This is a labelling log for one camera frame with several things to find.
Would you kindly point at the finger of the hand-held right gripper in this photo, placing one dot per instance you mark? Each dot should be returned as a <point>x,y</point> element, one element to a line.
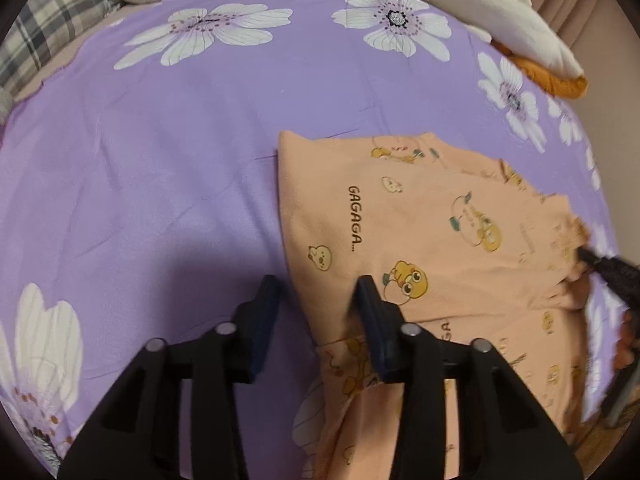
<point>612,272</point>

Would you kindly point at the person's right hand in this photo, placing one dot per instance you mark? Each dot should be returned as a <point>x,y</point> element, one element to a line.
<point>629,340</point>

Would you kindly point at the white goose plush toy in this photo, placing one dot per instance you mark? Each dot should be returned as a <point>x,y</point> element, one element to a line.
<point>490,10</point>

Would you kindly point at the purple floral bedsheet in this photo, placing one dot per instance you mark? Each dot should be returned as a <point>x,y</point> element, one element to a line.
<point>175,160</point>

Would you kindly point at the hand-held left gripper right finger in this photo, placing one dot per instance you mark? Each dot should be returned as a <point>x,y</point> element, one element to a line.
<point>374,332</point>

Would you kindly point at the grey plaid pillow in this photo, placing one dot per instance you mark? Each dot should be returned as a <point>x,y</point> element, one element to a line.
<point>45,25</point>

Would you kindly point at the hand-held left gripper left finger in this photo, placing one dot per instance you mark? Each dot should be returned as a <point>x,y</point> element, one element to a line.
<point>265,327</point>

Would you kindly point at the orange printed baby shirt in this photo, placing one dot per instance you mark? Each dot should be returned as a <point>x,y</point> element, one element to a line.
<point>425,230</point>

